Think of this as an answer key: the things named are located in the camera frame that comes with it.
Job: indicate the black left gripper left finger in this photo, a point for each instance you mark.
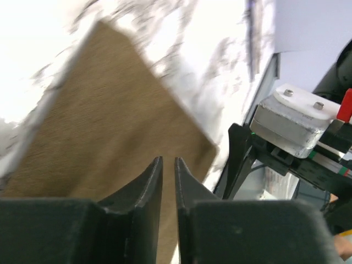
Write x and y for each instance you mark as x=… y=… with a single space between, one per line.
x=133 y=217

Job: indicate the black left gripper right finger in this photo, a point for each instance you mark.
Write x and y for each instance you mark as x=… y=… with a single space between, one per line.
x=188 y=190

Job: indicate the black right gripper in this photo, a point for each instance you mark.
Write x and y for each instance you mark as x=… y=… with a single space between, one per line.
x=317 y=169

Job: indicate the brown fabric napkin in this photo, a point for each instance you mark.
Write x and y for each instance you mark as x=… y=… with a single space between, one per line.
x=111 y=119

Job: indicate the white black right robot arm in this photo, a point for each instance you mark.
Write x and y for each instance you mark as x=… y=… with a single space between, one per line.
x=336 y=87

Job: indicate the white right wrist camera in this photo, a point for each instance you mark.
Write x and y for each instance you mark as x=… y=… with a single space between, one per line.
x=293 y=119

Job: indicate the aluminium frame rail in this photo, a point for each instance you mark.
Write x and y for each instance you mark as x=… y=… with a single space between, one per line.
x=271 y=74

